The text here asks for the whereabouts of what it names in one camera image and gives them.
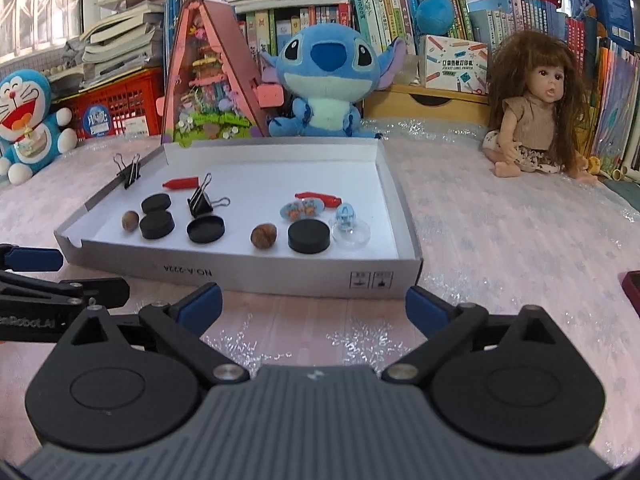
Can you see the pink triangular diorama house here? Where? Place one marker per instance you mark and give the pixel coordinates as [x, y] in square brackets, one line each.
[214, 88]

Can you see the red crayon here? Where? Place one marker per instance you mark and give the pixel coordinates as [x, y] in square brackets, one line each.
[178, 184]
[329, 201]

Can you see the red plastic crate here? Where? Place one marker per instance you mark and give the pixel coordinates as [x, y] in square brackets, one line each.
[122, 107]

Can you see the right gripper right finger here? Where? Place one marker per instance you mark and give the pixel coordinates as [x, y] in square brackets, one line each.
[447, 330]

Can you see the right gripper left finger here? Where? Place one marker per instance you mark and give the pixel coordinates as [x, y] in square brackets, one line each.
[176, 331]

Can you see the black round lid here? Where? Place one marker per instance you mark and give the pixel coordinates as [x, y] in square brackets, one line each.
[206, 229]

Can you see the Stitch blue plush toy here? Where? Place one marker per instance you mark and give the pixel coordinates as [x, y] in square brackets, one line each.
[329, 68]

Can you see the black binder clip in tray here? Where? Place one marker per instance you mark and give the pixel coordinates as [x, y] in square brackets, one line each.
[200, 204]

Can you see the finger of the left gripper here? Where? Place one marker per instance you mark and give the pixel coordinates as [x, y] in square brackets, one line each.
[22, 291]
[30, 259]

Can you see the long-haired baby doll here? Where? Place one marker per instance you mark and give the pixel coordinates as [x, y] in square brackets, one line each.
[536, 101]

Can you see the clear plastic suction cup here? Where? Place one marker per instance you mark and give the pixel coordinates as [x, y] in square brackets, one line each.
[356, 236]

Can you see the small brown nut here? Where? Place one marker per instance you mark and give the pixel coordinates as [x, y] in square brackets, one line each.
[130, 221]

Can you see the stack of books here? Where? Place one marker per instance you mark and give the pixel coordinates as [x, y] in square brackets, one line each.
[133, 36]

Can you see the wooden drawer organizer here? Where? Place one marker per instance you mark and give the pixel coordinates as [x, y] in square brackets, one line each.
[416, 102]

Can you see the Doraemon plush toy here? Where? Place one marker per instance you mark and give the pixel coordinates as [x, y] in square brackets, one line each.
[31, 135]

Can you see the white patterned cardboard box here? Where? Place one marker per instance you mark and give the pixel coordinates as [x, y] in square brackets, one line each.
[453, 64]

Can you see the light blue small charm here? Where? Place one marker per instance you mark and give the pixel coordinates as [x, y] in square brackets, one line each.
[345, 217]

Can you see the brown walnut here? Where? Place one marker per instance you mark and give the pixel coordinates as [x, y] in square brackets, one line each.
[264, 236]

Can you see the black round puck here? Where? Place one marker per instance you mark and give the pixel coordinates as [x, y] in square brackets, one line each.
[309, 236]
[157, 224]

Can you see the colourful flat figure charm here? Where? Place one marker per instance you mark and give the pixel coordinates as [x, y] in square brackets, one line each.
[305, 208]

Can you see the dark red phone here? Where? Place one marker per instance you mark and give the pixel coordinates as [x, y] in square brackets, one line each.
[630, 283]

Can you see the black binder clip on tray edge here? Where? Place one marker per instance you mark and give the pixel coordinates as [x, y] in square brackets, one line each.
[128, 172]

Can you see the black round cap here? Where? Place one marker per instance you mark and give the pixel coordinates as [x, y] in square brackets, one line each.
[156, 202]

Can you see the white cardboard tray box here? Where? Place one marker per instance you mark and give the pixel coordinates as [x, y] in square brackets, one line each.
[259, 176]

